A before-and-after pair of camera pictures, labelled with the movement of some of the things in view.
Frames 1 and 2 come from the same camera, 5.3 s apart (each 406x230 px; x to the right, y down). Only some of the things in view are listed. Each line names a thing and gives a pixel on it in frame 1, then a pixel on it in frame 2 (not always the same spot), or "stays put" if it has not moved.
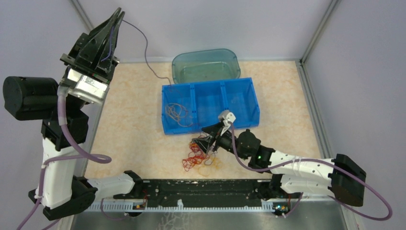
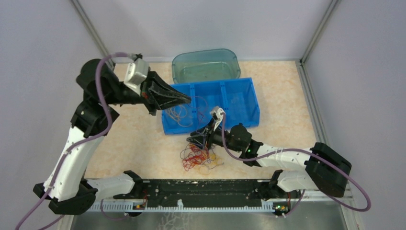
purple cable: (144, 52) to (203, 114)
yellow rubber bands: (176, 111) stays put
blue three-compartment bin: (187, 107) stays put
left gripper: (84, 55) to (156, 93)
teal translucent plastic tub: (210, 65) stays put
